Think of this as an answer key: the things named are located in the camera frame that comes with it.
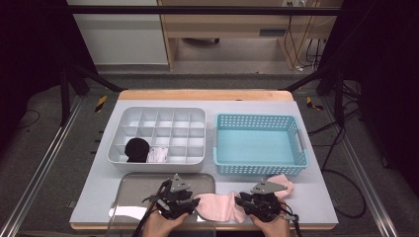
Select black looped cable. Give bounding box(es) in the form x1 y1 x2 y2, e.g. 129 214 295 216
320 124 368 219

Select yellow cable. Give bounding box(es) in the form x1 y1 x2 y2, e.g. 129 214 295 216
285 0 322 68

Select white divided storage box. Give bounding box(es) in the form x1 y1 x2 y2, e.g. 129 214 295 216
107 106 208 174

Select black curtain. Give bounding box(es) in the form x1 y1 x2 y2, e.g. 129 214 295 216
320 0 419 189
0 0 98 156

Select person's right hand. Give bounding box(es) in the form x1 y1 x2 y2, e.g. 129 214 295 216
249 211 292 237

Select left hand-held gripper cable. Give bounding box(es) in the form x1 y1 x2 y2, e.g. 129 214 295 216
131 181 172 237

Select aluminium rail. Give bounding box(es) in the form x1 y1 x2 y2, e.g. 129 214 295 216
0 95 85 237
320 97 399 237

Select yellow black tape strip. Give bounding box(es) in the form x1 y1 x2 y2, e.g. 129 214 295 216
305 96 325 112
94 95 109 114

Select wooden desk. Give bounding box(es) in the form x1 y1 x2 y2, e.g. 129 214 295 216
157 0 344 71

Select white cabinet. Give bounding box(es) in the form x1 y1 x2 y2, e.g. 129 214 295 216
67 0 169 66

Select black horizontal bar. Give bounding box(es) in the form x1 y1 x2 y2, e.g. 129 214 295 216
67 5 344 16

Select translucent grey box lid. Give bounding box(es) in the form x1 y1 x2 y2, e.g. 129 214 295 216
108 172 216 237

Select black cable bundle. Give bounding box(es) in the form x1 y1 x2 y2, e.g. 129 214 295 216
307 80 364 159

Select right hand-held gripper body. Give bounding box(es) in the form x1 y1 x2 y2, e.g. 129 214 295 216
245 179 289 223

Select light blue perforated basket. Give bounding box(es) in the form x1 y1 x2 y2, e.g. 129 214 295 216
212 113 310 176

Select white ribbed sock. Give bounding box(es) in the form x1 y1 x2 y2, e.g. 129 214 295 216
146 146 169 163

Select black sock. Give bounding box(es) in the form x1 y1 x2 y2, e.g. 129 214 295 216
124 137 151 163

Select black metal stand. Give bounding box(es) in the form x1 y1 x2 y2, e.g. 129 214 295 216
58 62 125 126
280 63 347 127

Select person's left hand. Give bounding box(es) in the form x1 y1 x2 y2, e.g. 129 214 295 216
141 210 190 237

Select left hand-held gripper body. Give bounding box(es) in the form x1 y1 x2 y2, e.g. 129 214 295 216
154 173 193 220

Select pink sock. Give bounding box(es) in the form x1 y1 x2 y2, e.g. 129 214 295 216
265 174 294 200
194 192 246 223

